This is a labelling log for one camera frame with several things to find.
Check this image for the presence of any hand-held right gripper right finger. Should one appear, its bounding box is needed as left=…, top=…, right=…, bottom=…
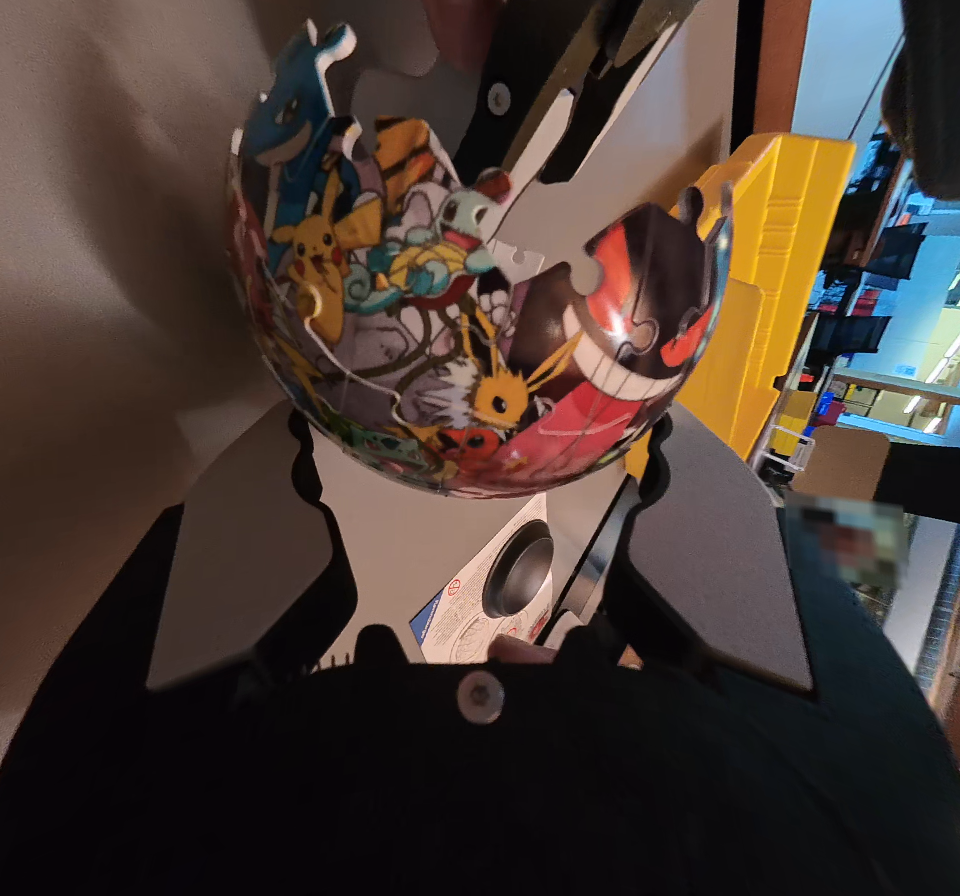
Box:
left=603, top=401, right=815, bottom=693

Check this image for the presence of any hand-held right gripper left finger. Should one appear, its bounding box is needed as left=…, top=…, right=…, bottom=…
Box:
left=144, top=401, right=360, bottom=691

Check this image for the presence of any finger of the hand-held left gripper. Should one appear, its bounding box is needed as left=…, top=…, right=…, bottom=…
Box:
left=538, top=15, right=684, bottom=185
left=491, top=88, right=582, bottom=241

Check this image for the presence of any single jigsaw puzzle piece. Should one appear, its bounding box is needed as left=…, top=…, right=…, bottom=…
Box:
left=491, top=235, right=546, bottom=284

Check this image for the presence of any colourful cartoon puzzle ball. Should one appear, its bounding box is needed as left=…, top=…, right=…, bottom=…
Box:
left=227, top=20, right=732, bottom=496

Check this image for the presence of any black round ball stand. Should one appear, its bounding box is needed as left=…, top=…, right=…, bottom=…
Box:
left=482, top=520, right=556, bottom=620

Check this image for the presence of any person's right hand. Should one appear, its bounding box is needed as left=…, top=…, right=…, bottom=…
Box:
left=491, top=632, right=560, bottom=665

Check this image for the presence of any brown rounded panel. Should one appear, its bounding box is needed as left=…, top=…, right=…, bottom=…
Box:
left=812, top=426, right=892, bottom=501

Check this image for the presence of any white printed instruction sheet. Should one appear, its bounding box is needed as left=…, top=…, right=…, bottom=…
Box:
left=408, top=495, right=560, bottom=665

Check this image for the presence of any black rectangular panel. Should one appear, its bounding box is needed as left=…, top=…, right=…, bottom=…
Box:
left=877, top=439, right=960, bottom=515

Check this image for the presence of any yellow plastic bin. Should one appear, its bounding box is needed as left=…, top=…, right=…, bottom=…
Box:
left=626, top=133, right=856, bottom=477

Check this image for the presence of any brown wooden post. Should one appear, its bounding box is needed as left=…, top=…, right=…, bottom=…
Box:
left=752, top=0, right=824, bottom=138

